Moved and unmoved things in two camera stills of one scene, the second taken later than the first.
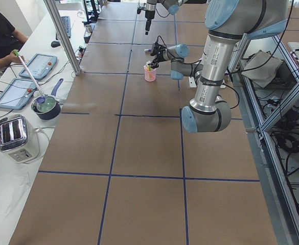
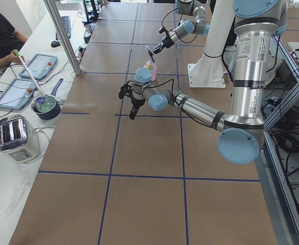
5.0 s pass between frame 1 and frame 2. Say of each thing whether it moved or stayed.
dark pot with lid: stayed
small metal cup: stayed
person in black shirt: stayed
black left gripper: moved
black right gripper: moved
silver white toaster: stayed
